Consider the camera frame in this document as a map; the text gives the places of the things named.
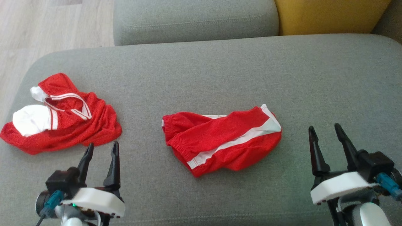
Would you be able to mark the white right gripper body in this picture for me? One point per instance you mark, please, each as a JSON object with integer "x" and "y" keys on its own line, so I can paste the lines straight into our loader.
{"x": 339, "y": 185}

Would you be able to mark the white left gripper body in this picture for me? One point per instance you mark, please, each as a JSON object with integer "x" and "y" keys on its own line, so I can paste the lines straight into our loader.
{"x": 97, "y": 199}

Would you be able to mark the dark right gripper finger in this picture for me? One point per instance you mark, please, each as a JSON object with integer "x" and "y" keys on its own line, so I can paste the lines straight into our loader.
{"x": 317, "y": 157}
{"x": 350, "y": 150}

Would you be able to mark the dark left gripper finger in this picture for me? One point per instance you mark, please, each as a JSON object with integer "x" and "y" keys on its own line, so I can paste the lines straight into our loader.
{"x": 113, "y": 172}
{"x": 85, "y": 163}

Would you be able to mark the red basketball jersey white trim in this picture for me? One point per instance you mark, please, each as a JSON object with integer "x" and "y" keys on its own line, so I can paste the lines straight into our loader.
{"x": 94, "y": 125}

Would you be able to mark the red shorts white stripe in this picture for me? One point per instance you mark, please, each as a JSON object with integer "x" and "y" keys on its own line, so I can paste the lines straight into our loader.
{"x": 220, "y": 131}

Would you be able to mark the large grey sofa ottoman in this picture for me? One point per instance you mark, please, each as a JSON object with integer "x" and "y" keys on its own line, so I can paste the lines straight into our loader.
{"x": 220, "y": 78}

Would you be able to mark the yellow sofa backrest cushion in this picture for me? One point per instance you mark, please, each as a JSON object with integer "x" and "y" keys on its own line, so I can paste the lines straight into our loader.
{"x": 329, "y": 15}

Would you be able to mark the grey sofa seat cushion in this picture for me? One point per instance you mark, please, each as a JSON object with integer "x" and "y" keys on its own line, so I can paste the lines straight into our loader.
{"x": 188, "y": 18}

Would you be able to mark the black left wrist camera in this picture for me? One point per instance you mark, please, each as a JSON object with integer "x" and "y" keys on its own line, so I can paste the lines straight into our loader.
{"x": 62, "y": 180}

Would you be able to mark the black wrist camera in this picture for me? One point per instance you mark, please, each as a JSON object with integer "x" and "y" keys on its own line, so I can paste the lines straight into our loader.
{"x": 375, "y": 164}
{"x": 62, "y": 180}

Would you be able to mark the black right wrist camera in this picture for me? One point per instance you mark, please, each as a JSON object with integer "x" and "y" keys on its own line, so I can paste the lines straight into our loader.
{"x": 375, "y": 164}

